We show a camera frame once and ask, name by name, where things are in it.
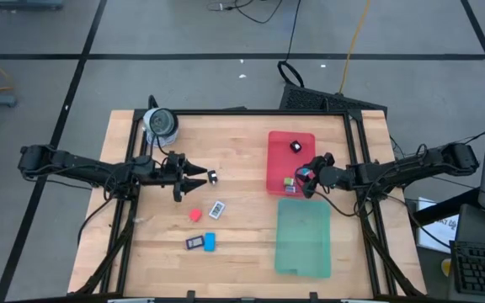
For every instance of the light blue charger block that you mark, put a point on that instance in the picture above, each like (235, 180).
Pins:
(306, 172)

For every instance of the small yellow item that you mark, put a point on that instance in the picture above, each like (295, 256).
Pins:
(446, 267)

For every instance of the black perforated metal case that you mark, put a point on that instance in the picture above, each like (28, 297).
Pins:
(322, 100)

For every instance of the black charger block white label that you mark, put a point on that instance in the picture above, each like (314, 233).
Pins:
(295, 146)
(212, 177)

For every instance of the red plastic tray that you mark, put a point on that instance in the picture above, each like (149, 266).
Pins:
(280, 164)

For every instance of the cyan blue digital clock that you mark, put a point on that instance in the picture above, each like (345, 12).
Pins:
(209, 242)

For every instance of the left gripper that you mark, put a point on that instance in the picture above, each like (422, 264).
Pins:
(178, 168)

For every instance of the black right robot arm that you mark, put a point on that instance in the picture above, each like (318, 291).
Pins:
(406, 168)

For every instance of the white paper sheet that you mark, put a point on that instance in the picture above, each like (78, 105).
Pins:
(438, 227)

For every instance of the white digital clock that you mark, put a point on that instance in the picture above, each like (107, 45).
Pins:
(216, 210)

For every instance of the red charger block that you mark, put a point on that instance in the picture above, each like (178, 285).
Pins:
(195, 215)

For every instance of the black table clamp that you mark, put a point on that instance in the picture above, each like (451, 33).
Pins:
(191, 295)
(313, 296)

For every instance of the black desk bar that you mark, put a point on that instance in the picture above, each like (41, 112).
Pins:
(444, 208)

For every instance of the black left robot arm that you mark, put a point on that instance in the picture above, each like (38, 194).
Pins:
(82, 166)

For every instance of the green charger block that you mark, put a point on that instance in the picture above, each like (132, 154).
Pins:
(288, 181)

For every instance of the teal plastic tray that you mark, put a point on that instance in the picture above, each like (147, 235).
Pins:
(303, 240)

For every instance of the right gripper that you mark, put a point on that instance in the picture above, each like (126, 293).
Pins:
(331, 174)

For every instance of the dark blue digital clock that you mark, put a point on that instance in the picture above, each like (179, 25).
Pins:
(194, 242)

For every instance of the black keyboard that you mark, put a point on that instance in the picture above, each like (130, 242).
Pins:
(482, 269)

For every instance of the roll of tape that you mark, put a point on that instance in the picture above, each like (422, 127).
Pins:
(160, 122)

